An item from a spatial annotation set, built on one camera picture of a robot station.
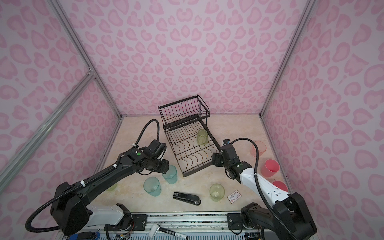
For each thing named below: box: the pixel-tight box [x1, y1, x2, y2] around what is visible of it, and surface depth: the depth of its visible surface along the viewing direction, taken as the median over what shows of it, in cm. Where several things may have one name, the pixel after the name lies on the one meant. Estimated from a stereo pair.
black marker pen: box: [148, 223, 189, 240], surface depth 71 cm
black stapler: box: [172, 191, 202, 206], surface depth 80 cm
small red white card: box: [227, 189, 242, 204], surface depth 82 cm
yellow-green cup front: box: [209, 183, 226, 202], surface depth 78 cm
